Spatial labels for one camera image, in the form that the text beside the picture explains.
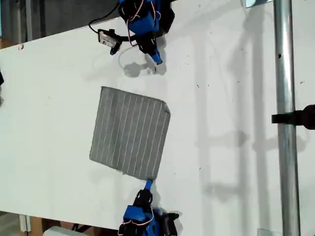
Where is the grey white-striped towel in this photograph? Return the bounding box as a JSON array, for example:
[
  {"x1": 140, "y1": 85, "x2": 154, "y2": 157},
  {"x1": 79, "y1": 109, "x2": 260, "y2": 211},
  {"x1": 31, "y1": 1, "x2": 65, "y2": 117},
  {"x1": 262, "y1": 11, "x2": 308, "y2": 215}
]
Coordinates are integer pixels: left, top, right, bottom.
[{"x1": 89, "y1": 86, "x2": 171, "y2": 181}]

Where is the white plastic object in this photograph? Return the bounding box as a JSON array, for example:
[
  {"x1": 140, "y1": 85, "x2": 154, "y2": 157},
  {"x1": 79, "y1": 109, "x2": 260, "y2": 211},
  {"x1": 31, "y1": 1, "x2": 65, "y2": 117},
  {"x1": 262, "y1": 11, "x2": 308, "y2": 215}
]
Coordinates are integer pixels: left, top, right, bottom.
[{"x1": 43, "y1": 226, "x2": 82, "y2": 236}]

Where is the brown cardboard box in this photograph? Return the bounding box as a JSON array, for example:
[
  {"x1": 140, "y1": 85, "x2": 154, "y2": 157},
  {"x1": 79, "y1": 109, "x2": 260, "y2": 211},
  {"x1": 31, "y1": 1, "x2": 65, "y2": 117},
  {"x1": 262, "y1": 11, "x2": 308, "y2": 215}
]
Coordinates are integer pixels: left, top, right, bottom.
[{"x1": 29, "y1": 216, "x2": 119, "y2": 236}]

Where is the black clamp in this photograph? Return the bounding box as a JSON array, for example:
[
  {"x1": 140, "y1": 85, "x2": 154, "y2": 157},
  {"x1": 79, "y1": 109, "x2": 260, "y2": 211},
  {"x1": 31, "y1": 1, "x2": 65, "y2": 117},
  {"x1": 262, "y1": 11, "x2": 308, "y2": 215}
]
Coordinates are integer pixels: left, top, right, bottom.
[{"x1": 271, "y1": 104, "x2": 315, "y2": 131}]

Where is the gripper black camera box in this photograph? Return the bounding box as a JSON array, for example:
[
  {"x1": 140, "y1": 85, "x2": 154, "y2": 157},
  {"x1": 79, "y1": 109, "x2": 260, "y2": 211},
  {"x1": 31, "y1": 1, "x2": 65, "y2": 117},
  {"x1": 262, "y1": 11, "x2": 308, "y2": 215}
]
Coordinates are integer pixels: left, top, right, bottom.
[
  {"x1": 97, "y1": 29, "x2": 123, "y2": 55},
  {"x1": 161, "y1": 211, "x2": 180, "y2": 236}
]

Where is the black camera cable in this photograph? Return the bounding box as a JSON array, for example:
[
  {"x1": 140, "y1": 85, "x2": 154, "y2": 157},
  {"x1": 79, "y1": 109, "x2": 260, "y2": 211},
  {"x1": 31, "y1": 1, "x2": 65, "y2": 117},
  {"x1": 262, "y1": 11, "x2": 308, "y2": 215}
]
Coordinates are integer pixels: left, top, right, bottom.
[{"x1": 88, "y1": 0, "x2": 124, "y2": 33}]

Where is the white table bracket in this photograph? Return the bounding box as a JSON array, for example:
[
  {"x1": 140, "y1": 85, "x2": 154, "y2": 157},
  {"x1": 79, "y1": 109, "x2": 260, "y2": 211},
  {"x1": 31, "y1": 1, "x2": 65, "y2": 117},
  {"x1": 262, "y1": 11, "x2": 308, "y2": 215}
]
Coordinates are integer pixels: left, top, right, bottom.
[{"x1": 19, "y1": 214, "x2": 32, "y2": 233}]

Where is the steel post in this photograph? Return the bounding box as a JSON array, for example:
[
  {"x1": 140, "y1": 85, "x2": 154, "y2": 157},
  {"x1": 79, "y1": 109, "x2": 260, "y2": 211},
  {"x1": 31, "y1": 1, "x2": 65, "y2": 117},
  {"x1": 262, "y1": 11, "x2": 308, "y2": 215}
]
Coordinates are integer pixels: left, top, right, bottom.
[{"x1": 273, "y1": 0, "x2": 301, "y2": 236}]

